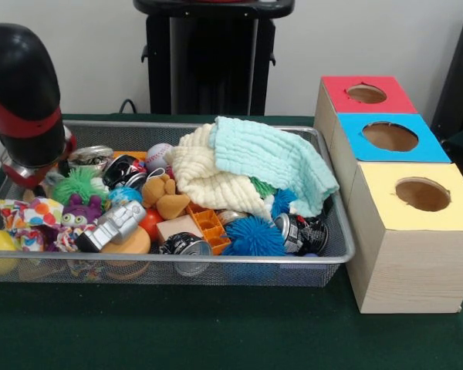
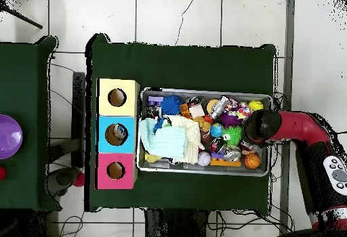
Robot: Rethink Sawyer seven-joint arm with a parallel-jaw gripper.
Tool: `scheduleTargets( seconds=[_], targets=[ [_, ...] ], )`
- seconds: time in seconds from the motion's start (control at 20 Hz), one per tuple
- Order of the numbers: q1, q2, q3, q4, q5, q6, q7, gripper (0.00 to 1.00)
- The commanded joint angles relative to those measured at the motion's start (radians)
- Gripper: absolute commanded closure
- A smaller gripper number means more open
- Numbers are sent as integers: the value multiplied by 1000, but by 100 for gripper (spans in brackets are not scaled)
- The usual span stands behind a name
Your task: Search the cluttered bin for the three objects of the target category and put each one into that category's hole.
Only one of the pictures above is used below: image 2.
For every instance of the light blue waffle cloth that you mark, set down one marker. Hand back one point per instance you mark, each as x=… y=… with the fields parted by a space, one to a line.
x=168 y=139

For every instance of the cream waffle cloth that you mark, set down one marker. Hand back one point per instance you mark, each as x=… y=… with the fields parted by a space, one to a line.
x=189 y=134

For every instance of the bottle with blue label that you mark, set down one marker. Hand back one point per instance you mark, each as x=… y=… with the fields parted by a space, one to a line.
x=120 y=132

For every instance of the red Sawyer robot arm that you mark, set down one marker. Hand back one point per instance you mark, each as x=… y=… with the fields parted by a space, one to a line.
x=298 y=126

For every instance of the wooden box with three holes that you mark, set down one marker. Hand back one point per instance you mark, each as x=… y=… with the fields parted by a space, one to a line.
x=130 y=107

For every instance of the blue spiky rubber ball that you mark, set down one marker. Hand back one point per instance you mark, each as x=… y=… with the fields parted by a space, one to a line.
x=171 y=104

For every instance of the brown plush teddy bear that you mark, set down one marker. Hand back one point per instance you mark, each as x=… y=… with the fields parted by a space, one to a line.
x=203 y=123

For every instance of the blue globe ball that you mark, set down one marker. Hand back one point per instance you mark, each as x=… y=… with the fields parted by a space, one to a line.
x=216 y=130

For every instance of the silver toy robot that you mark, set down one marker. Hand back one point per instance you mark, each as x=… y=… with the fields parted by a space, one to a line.
x=219 y=107

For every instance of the white toy baseball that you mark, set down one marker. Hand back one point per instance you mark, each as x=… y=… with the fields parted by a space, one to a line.
x=204 y=158

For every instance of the dark green table cloth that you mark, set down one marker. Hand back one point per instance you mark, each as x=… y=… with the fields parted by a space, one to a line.
x=27 y=139
x=189 y=66

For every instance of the green googly-eyed spiky toy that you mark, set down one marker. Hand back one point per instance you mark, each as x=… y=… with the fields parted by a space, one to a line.
x=232 y=134

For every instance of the yellow smiley ball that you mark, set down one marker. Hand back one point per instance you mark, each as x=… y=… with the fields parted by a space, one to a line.
x=256 y=104

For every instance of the orange toy basketball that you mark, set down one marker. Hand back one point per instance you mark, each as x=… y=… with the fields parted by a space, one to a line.
x=252 y=161

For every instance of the black upright panel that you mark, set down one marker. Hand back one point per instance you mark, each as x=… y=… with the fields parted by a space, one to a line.
x=78 y=98

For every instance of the grey object with red knob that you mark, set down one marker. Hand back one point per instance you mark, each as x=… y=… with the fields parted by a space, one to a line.
x=63 y=180

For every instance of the purple ball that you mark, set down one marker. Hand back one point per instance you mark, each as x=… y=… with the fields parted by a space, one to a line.
x=9 y=136

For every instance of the small red ball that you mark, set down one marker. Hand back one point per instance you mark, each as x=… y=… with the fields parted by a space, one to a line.
x=2 y=173

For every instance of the black tripod leg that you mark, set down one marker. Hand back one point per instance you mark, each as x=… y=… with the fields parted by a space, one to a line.
x=24 y=19

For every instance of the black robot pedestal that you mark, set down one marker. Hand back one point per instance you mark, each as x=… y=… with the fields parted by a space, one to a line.
x=168 y=226

